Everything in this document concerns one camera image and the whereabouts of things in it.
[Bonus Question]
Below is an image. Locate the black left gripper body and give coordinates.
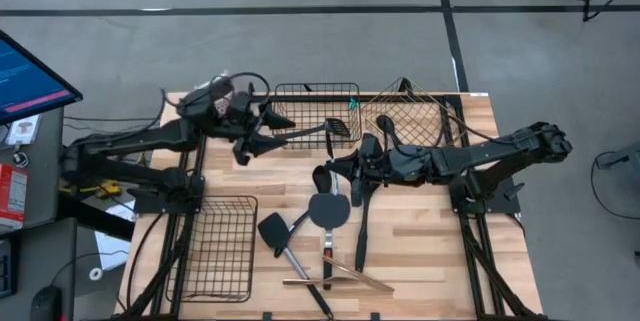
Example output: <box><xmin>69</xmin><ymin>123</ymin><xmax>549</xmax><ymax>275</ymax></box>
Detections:
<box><xmin>214</xmin><ymin>91</ymin><xmax>262</xmax><ymax>166</ymax></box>

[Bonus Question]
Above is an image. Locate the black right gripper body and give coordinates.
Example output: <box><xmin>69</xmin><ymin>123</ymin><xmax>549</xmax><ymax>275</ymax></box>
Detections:
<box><xmin>357</xmin><ymin>133</ymin><xmax>401</xmax><ymax>185</ymax></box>

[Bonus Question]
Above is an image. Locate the large black spoon grey handle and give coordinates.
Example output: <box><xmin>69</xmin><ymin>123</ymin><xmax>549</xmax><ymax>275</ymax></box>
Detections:
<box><xmin>353</xmin><ymin>181</ymin><xmax>377</xmax><ymax>273</ymax></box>

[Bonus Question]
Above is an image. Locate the black turner steel shaft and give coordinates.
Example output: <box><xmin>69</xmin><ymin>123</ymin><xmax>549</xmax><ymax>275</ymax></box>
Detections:
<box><xmin>256</xmin><ymin>211</ymin><xmax>335</xmax><ymax>320</ymax></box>

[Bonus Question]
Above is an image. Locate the round grey spatula red mark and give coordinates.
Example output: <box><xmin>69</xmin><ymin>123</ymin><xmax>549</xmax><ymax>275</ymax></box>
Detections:
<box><xmin>307</xmin><ymin>191</ymin><xmax>352</xmax><ymax>291</ymax></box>

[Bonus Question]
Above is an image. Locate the white paper sheet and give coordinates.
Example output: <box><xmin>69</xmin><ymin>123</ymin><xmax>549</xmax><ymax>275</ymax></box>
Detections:
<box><xmin>93</xmin><ymin>199</ymin><xmax>137</xmax><ymax>272</ymax></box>

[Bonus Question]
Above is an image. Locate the dark grey desk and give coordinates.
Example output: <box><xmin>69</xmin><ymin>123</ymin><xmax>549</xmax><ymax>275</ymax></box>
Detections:
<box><xmin>0</xmin><ymin>105</ymin><xmax>79</xmax><ymax>321</ymax></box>

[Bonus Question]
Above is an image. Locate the computer monitor blue screen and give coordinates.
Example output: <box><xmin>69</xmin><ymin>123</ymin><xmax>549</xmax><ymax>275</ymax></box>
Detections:
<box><xmin>0</xmin><ymin>29</ymin><xmax>84</xmax><ymax>126</ymax></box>

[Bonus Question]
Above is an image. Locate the white card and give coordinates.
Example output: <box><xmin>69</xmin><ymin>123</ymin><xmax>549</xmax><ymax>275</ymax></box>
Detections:
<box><xmin>4</xmin><ymin>113</ymin><xmax>42</xmax><ymax>148</ymax></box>

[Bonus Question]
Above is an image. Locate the red white box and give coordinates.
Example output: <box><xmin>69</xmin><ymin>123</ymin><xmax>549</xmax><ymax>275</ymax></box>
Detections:
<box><xmin>0</xmin><ymin>162</ymin><xmax>29</xmax><ymax>232</ymax></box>

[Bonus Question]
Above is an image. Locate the black computer mouse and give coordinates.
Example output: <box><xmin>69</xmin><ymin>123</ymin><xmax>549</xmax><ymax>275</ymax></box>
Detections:
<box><xmin>29</xmin><ymin>284</ymin><xmax>64</xmax><ymax>321</ymax></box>

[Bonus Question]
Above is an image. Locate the black spoon curved handle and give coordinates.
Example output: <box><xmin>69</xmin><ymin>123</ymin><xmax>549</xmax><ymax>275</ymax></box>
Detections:
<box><xmin>273</xmin><ymin>164</ymin><xmax>335</xmax><ymax>259</ymax></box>

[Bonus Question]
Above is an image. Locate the black wire basket teal tag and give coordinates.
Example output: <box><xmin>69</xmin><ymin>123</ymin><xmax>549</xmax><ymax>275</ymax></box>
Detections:
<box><xmin>272</xmin><ymin>81</ymin><xmax>363</xmax><ymax>151</ymax></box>

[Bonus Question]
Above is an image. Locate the gold wire basket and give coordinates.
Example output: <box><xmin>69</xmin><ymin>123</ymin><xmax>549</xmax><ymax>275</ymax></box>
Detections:
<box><xmin>360</xmin><ymin>76</ymin><xmax>464</xmax><ymax>148</ymax></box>

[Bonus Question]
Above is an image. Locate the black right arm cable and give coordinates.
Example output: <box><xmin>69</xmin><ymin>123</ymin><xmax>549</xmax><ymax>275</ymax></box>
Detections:
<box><xmin>439</xmin><ymin>110</ymin><xmax>502</xmax><ymax>145</ymax></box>

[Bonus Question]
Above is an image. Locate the black metal table frame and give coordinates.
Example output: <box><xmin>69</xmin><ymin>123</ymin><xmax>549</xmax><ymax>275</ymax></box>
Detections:
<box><xmin>114</xmin><ymin>91</ymin><xmax>549</xmax><ymax>321</ymax></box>

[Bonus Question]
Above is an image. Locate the black floor cable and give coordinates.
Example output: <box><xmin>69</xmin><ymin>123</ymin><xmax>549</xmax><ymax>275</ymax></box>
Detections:
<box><xmin>590</xmin><ymin>149</ymin><xmax>640</xmax><ymax>221</ymax></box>

